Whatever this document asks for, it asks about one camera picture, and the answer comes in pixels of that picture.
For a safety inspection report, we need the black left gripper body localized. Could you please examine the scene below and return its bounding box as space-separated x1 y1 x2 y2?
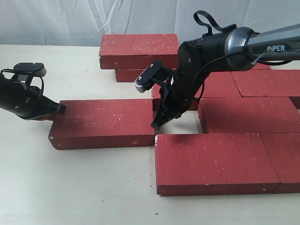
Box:
0 77 67 120

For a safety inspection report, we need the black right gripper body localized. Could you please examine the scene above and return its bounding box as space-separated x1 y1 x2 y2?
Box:
151 68 204 129

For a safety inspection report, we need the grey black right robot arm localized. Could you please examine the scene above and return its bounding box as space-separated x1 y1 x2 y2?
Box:
150 24 300 130

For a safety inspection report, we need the bottom left back brick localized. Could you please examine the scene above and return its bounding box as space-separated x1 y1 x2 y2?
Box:
115 69 145 83

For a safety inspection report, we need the front large red brick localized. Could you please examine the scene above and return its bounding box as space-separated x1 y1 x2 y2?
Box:
155 133 280 196

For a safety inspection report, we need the right second row brick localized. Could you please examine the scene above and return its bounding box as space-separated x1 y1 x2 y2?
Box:
232 70 300 97

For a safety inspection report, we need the third row red brick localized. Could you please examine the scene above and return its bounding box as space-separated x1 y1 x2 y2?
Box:
198 97 300 134

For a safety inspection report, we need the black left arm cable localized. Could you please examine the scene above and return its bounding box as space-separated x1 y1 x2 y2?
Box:
0 68 45 99

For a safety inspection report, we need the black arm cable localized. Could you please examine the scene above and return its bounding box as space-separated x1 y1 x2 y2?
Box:
0 68 45 99
193 10 237 36

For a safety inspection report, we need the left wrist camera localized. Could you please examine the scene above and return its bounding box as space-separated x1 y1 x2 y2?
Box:
13 62 47 78

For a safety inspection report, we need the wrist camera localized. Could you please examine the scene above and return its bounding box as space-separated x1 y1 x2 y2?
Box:
134 60 173 93
13 62 47 78

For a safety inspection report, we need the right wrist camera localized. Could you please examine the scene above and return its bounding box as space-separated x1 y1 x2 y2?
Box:
134 60 173 93

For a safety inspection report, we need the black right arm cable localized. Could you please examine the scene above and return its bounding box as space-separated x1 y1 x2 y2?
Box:
193 10 237 36

